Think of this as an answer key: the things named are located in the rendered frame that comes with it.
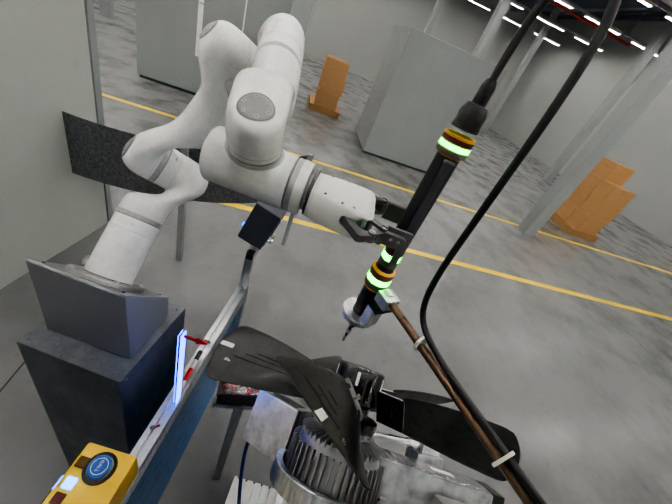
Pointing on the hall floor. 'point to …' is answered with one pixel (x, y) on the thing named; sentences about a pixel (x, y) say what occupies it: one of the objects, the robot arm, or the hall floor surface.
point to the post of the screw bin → (227, 442)
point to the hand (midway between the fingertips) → (400, 227)
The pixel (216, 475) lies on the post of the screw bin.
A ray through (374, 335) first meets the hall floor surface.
